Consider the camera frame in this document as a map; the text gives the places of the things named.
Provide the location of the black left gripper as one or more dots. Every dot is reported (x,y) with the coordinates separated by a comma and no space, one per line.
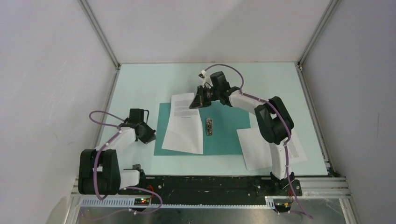
(150,136)

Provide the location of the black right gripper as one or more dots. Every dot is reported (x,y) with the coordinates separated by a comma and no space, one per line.
(200,100)

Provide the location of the teal plastic folder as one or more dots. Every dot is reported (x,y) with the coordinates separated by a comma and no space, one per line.
(224,141)

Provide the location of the printed white paper sheet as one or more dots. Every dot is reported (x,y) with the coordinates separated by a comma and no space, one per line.
(184,131)

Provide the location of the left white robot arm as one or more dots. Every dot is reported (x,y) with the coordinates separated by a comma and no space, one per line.
(99,171)

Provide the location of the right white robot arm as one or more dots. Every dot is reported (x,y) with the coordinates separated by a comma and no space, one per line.
(274,121)

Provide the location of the metal folder clip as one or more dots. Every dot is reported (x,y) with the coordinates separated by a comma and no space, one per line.
(209,126)

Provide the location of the left controller board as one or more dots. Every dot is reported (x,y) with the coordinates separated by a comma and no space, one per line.
(142,201)

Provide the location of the controller board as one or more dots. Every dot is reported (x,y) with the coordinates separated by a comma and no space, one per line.
(142,201)
(282,207)

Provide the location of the white paper sheet stack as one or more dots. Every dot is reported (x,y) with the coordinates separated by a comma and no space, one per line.
(256,150)

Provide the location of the right controller board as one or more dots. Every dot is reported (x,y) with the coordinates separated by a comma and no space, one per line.
(282,207)

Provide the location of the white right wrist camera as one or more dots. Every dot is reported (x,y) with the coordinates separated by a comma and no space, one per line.
(206,81)

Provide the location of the aluminium frame left post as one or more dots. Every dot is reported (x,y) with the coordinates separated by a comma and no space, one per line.
(89,13)

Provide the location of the aluminium frame post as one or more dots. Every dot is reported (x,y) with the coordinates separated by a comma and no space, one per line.
(89,13)
(324,20)

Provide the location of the aluminium front frame rail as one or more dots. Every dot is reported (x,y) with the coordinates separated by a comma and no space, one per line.
(326,188)

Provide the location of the aluminium frame right post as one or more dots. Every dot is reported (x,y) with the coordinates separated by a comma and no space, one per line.
(324,20)

